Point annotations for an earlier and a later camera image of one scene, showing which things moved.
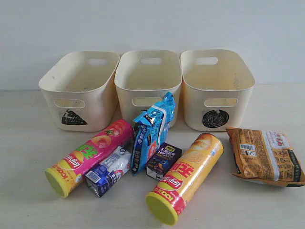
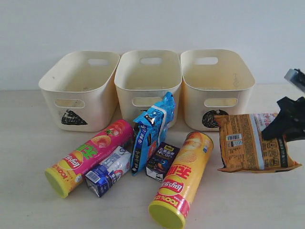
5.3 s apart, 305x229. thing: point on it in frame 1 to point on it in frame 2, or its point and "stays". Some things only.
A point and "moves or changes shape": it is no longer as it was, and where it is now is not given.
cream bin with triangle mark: x=80 y=90 stays
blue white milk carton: x=102 y=176 stays
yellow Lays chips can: x=167 y=201 moves or changes shape
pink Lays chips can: x=62 y=178 stays
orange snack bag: x=264 y=157 moves or changes shape
